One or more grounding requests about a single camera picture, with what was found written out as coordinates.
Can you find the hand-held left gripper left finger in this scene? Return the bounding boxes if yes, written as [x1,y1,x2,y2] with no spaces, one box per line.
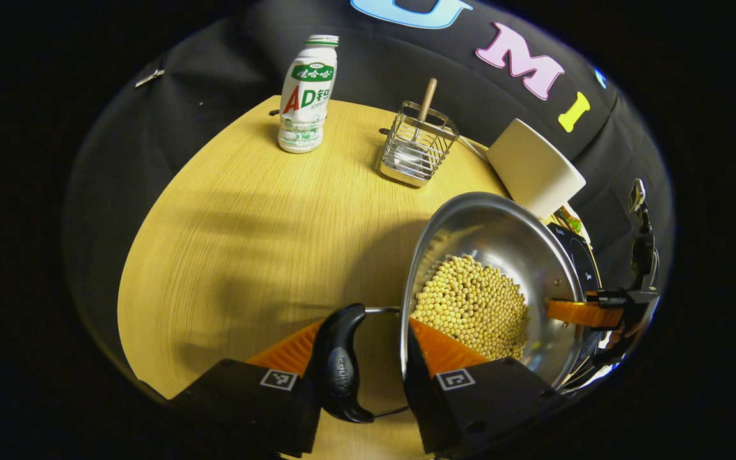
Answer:
[167,319,324,457]

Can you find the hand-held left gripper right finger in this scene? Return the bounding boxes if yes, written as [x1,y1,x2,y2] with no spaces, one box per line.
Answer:
[402,318,560,457]

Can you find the black induction cooktop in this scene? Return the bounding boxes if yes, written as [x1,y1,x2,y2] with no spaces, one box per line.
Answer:
[546,220,604,301]

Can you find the pile of yellow soybeans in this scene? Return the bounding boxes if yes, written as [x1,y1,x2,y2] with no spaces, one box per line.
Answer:
[410,254,532,362]

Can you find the stainless steel pot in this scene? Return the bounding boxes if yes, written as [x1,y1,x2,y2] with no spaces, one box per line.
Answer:
[312,192,602,424]

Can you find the sandwich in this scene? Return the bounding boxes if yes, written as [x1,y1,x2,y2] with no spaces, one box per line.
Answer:
[556,206,585,234]

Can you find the white toaster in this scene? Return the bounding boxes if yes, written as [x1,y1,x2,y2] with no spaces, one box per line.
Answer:
[486,118,587,220]

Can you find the wooden stick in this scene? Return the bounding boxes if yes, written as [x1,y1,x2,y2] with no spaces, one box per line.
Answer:
[414,78,438,138]

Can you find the white drink bottle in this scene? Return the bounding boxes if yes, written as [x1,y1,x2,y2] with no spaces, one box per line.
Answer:
[277,34,339,154]

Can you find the toaster power cable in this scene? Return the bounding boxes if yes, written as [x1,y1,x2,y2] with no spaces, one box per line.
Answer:
[457,135,490,162]

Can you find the wire utensil basket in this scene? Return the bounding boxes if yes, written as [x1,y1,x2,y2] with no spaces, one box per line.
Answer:
[378,100,460,188]

